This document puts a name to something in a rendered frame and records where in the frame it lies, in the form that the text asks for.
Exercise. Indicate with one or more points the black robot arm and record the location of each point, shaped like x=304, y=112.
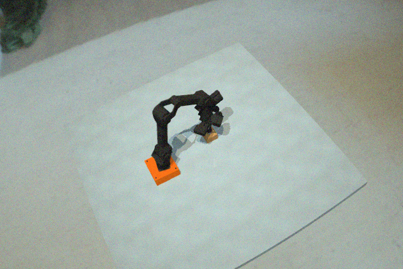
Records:
x=162, y=151

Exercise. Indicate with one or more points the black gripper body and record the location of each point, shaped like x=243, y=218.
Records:
x=202, y=129

